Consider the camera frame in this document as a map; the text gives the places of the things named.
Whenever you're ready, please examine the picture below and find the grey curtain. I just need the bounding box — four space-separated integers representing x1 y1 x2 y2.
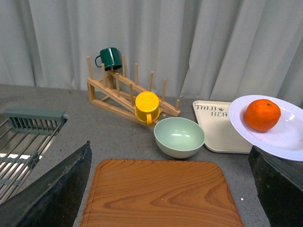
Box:
0 0 303 106

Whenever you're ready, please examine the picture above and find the cream bear tray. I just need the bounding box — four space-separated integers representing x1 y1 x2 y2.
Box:
193 100 252 154

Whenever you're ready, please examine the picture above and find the dark green mug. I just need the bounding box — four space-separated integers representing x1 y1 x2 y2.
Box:
95 47 123 71

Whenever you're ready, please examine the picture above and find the light green bowl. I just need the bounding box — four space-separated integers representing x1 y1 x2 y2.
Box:
154 117 206 158

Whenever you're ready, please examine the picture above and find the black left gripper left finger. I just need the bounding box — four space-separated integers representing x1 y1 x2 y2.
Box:
0 141 92 227

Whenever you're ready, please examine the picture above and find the orange fruit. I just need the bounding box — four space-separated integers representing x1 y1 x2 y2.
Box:
244 99 281 132

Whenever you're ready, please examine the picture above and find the wooden cutting board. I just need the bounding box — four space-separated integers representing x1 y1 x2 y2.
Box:
81 159 243 227

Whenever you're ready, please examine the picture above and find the white round plate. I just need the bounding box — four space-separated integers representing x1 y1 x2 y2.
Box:
229 95 303 161

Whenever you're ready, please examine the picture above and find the wooden dish rack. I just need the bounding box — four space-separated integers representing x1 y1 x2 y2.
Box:
86 55 181 126

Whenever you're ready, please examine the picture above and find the metal sink drying rack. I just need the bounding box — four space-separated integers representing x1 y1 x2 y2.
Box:
0 107 67 202

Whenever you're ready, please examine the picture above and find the yellow mug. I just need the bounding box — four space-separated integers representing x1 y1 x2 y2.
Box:
135 91 160 126

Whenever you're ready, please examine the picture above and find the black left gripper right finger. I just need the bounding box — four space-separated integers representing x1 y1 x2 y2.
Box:
249 146 303 227

